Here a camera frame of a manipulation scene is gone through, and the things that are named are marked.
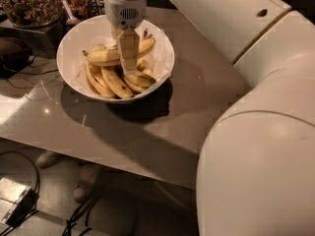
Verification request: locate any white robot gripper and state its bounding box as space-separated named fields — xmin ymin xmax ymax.
xmin=103 ymin=0 xmax=147 ymax=75

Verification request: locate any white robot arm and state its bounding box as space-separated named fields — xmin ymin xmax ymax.
xmin=169 ymin=0 xmax=315 ymax=236

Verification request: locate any white paper bowl liner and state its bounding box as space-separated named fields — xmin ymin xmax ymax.
xmin=69 ymin=21 xmax=174 ymax=103

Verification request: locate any white ceramic bowl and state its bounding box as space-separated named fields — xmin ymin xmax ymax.
xmin=55 ymin=14 xmax=175 ymax=103

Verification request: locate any lower small yellow banana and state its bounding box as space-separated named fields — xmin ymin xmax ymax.
xmin=123 ymin=79 xmax=146 ymax=93

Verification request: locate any white plastic scoop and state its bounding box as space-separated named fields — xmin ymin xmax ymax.
xmin=60 ymin=0 xmax=81 ymax=26

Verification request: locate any glass jar of nuts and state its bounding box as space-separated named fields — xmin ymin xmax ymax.
xmin=0 ymin=0 xmax=61 ymax=29

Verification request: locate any dark round device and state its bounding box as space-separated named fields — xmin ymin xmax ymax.
xmin=0 ymin=37 xmax=32 ymax=79

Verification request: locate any right foot under table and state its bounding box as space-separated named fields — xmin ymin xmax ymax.
xmin=73 ymin=163 xmax=102 ymax=203

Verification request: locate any foot under table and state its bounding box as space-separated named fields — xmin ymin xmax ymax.
xmin=73 ymin=163 xmax=102 ymax=203
xmin=36 ymin=150 xmax=62 ymax=169

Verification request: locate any left foot under table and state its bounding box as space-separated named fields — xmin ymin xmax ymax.
xmin=36 ymin=150 xmax=62 ymax=169

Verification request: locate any silver power box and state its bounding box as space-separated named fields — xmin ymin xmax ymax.
xmin=0 ymin=177 xmax=32 ymax=226

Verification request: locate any black wire basket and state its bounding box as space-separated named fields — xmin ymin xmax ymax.
xmin=88 ymin=0 xmax=104 ymax=18

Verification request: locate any black floor cable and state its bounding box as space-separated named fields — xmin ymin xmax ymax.
xmin=62 ymin=189 xmax=140 ymax=236

